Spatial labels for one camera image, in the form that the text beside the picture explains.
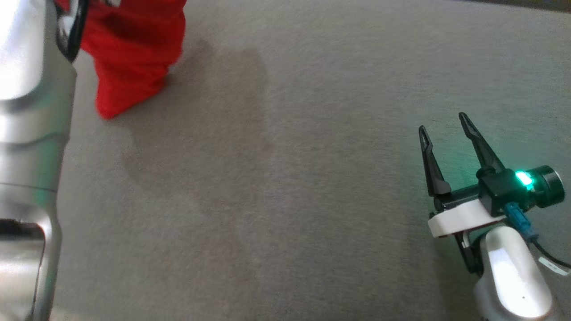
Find large grey sofa seat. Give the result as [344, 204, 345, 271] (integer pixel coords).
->
[47, 0, 571, 321]

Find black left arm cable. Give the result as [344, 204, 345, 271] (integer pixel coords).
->
[54, 0, 90, 63]

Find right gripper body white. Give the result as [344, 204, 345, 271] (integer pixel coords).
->
[427, 185, 507, 239]

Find red white-trimmed garment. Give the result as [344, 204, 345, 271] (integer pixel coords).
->
[54, 0, 187, 120]

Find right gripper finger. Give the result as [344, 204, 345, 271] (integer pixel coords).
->
[418, 125, 452, 198]
[459, 112, 506, 175]

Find blue-plug right camera cable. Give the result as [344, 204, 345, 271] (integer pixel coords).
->
[504, 202, 571, 275]

